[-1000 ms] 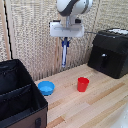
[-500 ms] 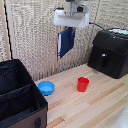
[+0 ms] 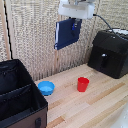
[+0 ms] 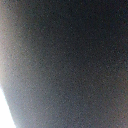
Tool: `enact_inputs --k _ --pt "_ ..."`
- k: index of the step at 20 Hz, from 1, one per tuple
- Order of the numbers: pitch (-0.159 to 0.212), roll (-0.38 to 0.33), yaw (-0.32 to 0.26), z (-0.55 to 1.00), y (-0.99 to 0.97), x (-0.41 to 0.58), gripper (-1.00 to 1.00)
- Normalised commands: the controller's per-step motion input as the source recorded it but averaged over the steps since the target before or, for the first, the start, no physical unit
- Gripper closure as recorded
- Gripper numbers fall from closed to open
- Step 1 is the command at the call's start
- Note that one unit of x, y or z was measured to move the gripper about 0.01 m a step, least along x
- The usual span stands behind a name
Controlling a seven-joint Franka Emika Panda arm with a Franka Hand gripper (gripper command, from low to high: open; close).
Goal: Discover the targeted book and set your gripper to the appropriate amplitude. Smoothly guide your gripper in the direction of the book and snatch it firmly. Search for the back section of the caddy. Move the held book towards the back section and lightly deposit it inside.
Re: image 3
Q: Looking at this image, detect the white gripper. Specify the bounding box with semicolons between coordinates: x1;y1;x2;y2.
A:
58;1;96;32

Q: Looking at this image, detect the blue hardcover book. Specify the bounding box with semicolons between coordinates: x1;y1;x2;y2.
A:
53;17;83;51

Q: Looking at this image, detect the black hard case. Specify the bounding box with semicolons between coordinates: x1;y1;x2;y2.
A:
87;29;128;80

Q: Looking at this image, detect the red plastic cup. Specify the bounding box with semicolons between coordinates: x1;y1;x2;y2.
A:
76;76;90;93

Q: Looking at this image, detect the blue plastic bowl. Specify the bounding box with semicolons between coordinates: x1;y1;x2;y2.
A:
37;80;56;97

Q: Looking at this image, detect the black fabric storage box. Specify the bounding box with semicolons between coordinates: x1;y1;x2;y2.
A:
0;58;49;128

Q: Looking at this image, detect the black cable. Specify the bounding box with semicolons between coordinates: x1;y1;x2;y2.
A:
93;13;121;36

